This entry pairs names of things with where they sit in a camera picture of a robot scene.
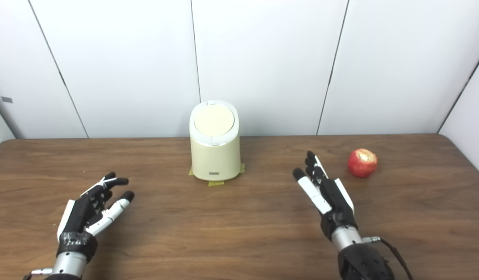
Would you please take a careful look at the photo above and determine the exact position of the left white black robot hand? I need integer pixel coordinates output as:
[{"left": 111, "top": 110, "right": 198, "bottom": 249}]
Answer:
[{"left": 56, "top": 172, "right": 135, "bottom": 262}]

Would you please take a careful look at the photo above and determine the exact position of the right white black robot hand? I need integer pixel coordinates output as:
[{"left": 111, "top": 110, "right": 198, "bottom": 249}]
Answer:
[{"left": 293, "top": 151, "right": 358, "bottom": 241}]

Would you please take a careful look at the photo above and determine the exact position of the red apple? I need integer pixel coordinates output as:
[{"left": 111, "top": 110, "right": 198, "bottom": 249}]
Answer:
[{"left": 348, "top": 149, "right": 378, "bottom": 179}]

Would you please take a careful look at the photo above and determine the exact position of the cream round bin lid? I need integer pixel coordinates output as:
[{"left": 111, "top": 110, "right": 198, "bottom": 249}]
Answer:
[{"left": 194, "top": 105, "right": 235, "bottom": 137}]

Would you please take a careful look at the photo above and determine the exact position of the cream-colored bin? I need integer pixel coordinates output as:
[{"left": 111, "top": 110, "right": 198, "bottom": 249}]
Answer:
[{"left": 189, "top": 100, "right": 241, "bottom": 182}]

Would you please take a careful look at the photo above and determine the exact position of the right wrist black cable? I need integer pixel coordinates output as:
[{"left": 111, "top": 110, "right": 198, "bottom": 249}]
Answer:
[{"left": 362, "top": 236, "right": 414, "bottom": 280}]

